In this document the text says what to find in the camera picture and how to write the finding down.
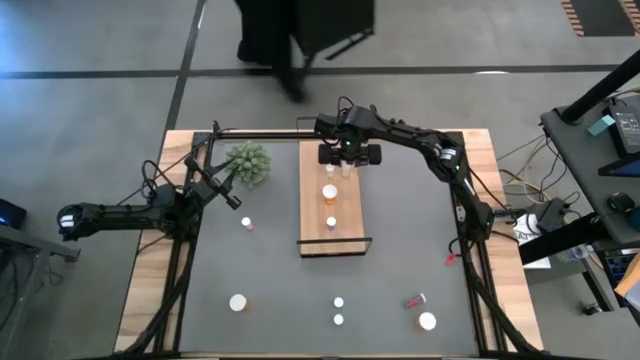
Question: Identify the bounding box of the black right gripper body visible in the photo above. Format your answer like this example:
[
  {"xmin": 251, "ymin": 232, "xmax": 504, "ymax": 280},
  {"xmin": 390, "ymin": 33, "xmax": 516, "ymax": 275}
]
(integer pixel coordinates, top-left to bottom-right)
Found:
[{"xmin": 318, "ymin": 137, "xmax": 382, "ymax": 168}]

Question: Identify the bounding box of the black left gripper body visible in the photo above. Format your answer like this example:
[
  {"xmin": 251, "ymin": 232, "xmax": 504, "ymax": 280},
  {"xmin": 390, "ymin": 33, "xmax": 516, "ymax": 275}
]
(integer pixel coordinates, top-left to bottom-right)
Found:
[{"xmin": 182, "ymin": 155, "xmax": 243, "ymax": 211}]

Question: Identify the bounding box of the green succulent in white pot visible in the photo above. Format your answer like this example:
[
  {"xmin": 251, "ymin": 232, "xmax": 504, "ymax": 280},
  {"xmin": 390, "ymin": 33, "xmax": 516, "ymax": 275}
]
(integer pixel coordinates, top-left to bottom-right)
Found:
[{"xmin": 224, "ymin": 141, "xmax": 273, "ymax": 190}]

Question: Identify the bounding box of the wooden tray board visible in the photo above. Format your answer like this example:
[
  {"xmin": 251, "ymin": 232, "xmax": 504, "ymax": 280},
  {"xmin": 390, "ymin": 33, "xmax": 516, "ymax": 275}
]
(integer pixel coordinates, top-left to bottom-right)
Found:
[{"xmin": 295, "ymin": 114, "xmax": 374, "ymax": 259}]

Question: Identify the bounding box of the black office chair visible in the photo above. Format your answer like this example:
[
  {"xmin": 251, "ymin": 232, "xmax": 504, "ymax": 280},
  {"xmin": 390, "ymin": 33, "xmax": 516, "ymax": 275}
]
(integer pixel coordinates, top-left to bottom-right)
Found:
[{"xmin": 292, "ymin": 0, "xmax": 376, "ymax": 62}]

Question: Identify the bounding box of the person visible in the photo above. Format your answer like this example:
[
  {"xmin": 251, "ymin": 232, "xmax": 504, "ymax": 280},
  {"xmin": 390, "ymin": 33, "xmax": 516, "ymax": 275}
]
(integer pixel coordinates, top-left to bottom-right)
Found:
[{"xmin": 234, "ymin": 0, "xmax": 307, "ymax": 104}]

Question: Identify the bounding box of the white paper sheet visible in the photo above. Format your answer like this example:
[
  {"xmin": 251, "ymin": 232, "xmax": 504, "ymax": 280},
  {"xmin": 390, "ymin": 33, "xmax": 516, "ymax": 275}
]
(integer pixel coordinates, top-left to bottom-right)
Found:
[{"xmin": 512, "ymin": 213, "xmax": 553, "ymax": 271}]

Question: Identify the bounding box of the grey side table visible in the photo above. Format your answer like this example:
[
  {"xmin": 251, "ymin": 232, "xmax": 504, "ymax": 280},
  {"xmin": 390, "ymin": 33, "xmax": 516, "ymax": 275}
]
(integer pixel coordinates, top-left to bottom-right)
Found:
[{"xmin": 0, "ymin": 223, "xmax": 81, "ymax": 360}]

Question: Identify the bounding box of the black device blue screen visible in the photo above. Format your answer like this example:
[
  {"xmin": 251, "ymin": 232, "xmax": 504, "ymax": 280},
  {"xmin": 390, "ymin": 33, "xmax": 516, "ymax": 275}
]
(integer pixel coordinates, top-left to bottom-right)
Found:
[{"xmin": 0, "ymin": 198, "xmax": 29, "ymax": 231}]

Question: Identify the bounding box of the black power box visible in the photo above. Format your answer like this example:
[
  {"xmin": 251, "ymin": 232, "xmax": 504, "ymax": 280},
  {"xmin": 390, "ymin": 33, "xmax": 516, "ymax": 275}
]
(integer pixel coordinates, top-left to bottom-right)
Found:
[{"xmin": 535, "ymin": 197, "xmax": 571, "ymax": 232}]

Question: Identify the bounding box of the grey side desk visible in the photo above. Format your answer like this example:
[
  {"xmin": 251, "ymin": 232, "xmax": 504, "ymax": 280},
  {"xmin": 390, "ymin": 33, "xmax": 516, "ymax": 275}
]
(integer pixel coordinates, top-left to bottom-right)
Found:
[{"xmin": 538, "ymin": 92, "xmax": 640, "ymax": 246}]

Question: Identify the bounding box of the black desk leg bar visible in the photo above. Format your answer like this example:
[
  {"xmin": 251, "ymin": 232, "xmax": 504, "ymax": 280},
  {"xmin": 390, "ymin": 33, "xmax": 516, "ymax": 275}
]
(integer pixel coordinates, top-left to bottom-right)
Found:
[{"xmin": 517, "ymin": 212, "xmax": 619, "ymax": 266}]

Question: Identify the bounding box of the clear plastic water bottle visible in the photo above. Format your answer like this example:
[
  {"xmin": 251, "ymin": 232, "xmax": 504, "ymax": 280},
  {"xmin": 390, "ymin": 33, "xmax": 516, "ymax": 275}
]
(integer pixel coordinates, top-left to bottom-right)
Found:
[{"xmin": 555, "ymin": 243, "xmax": 597, "ymax": 265}]

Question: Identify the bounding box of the teal box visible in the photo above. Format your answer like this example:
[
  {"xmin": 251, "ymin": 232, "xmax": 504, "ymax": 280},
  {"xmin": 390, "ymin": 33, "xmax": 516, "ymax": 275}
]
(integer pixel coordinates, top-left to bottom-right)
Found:
[{"xmin": 586, "ymin": 114, "xmax": 617, "ymax": 138}]

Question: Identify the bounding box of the black pole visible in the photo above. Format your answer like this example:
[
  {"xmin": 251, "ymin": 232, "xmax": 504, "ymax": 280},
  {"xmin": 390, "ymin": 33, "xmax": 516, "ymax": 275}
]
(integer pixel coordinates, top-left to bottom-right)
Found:
[{"xmin": 559, "ymin": 48, "xmax": 640, "ymax": 125}]

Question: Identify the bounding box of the black tablet blue screen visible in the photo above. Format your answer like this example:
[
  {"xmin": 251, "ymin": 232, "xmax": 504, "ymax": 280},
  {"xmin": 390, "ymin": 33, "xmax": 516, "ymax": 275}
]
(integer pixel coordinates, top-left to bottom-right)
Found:
[{"xmin": 597, "ymin": 157, "xmax": 640, "ymax": 179}]

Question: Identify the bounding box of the black computer mouse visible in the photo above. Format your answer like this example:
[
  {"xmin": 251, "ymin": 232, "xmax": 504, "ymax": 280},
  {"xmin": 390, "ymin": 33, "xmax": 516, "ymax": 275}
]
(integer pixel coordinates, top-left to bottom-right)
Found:
[{"xmin": 606, "ymin": 191, "xmax": 637, "ymax": 215}]

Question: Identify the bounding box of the black power adapter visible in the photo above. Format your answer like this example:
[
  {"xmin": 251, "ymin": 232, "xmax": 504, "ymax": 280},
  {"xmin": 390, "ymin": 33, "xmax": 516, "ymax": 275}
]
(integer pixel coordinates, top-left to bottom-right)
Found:
[{"xmin": 607, "ymin": 102, "xmax": 640, "ymax": 157}]

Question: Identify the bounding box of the dark rug striped border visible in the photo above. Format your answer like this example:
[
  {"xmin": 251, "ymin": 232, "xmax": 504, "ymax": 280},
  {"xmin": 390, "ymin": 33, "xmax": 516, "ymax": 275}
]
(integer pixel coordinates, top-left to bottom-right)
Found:
[{"xmin": 559, "ymin": 0, "xmax": 640, "ymax": 38}]

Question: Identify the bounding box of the orange cardboard box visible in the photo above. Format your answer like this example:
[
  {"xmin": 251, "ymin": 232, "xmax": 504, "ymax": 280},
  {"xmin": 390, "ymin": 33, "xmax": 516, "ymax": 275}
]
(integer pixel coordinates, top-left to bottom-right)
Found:
[{"xmin": 613, "ymin": 249, "xmax": 640, "ymax": 314}]

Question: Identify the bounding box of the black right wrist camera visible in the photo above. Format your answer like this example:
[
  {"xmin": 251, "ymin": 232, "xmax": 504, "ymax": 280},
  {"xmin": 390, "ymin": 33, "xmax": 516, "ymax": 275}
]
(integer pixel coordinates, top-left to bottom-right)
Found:
[{"xmin": 314, "ymin": 113, "xmax": 351, "ymax": 139}]

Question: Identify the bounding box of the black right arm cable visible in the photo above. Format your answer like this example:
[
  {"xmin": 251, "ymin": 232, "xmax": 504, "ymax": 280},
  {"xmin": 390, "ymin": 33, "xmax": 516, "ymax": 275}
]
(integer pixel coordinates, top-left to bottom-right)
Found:
[{"xmin": 335, "ymin": 96, "xmax": 381, "ymax": 126}]

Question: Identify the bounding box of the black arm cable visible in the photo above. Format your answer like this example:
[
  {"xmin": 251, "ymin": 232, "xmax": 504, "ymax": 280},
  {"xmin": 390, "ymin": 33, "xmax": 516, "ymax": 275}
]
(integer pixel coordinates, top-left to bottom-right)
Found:
[
  {"xmin": 117, "ymin": 127, "xmax": 236, "ymax": 206},
  {"xmin": 335, "ymin": 96, "xmax": 381, "ymax": 126}
]

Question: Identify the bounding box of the black aluminium rig frame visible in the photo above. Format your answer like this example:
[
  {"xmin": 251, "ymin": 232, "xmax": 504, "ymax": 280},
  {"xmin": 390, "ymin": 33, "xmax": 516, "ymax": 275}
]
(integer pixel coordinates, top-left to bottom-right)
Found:
[{"xmin": 117, "ymin": 118, "xmax": 539, "ymax": 360}]

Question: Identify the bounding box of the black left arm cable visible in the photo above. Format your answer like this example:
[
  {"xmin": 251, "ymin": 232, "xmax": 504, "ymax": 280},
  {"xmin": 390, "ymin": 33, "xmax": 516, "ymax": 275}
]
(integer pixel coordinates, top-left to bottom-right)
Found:
[{"xmin": 117, "ymin": 127, "xmax": 236, "ymax": 206}]

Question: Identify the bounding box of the grey floor cable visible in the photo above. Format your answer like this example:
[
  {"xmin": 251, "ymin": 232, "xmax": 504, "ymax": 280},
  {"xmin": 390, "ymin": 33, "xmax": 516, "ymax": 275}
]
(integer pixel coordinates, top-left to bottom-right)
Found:
[{"xmin": 496, "ymin": 133, "xmax": 546, "ymax": 162}]

